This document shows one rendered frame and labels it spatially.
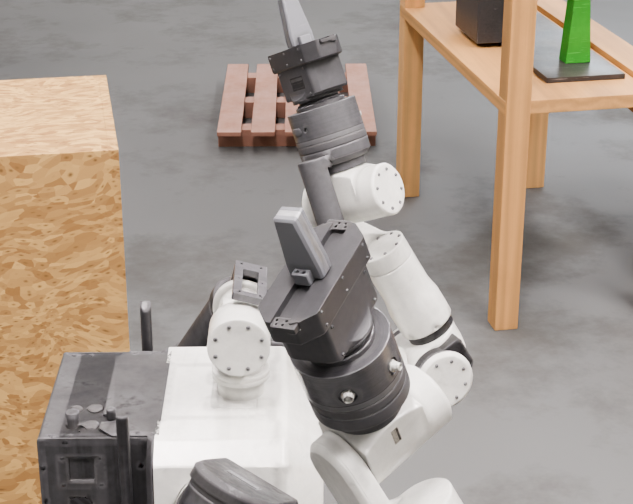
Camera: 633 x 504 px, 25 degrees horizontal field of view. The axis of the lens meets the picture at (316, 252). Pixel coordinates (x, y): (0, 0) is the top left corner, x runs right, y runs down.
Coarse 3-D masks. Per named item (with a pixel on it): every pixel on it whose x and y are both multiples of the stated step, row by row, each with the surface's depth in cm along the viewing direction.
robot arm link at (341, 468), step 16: (320, 448) 125; (336, 448) 125; (352, 448) 124; (320, 464) 127; (336, 464) 124; (352, 464) 124; (336, 480) 126; (352, 480) 124; (368, 480) 125; (432, 480) 133; (336, 496) 129; (352, 496) 125; (368, 496) 125; (384, 496) 125; (400, 496) 134; (416, 496) 132; (432, 496) 131; (448, 496) 129
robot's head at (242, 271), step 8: (240, 264) 160; (248, 264) 160; (232, 272) 161; (240, 272) 158; (248, 272) 159; (256, 272) 159; (264, 272) 159; (232, 280) 160; (240, 280) 156; (248, 280) 160; (256, 280) 161; (264, 280) 157; (232, 288) 155; (240, 288) 154; (264, 288) 156; (232, 296) 153; (240, 296) 153; (248, 296) 153; (256, 296) 153; (256, 304) 153
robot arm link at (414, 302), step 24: (408, 264) 184; (384, 288) 185; (408, 288) 184; (432, 288) 187; (408, 312) 186; (432, 312) 186; (408, 336) 188; (432, 336) 187; (456, 336) 187; (408, 360) 188
